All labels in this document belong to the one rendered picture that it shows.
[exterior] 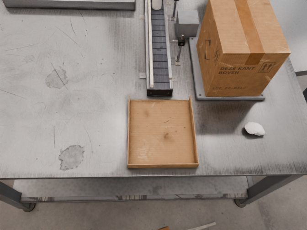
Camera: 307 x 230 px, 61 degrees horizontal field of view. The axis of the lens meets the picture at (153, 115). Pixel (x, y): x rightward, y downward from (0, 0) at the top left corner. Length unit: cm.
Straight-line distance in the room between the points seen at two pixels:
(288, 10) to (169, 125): 101
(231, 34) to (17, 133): 88
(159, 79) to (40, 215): 120
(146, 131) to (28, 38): 76
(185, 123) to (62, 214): 109
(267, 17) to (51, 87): 91
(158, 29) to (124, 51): 19
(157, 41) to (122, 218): 111
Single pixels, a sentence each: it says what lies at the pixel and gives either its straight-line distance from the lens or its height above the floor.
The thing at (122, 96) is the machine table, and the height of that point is 83.
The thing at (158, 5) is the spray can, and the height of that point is 91.
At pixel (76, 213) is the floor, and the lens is 183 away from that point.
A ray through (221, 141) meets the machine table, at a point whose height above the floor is 83.
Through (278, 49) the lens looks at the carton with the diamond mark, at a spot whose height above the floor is 112.
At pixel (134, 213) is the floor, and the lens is 179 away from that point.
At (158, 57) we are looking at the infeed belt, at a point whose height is 88.
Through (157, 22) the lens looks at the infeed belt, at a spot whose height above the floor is 88.
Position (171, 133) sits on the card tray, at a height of 83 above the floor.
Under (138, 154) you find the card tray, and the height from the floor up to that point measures 83.
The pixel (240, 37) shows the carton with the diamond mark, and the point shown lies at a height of 112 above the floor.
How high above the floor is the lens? 177
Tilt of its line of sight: 60 degrees down
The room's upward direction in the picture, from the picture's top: 6 degrees clockwise
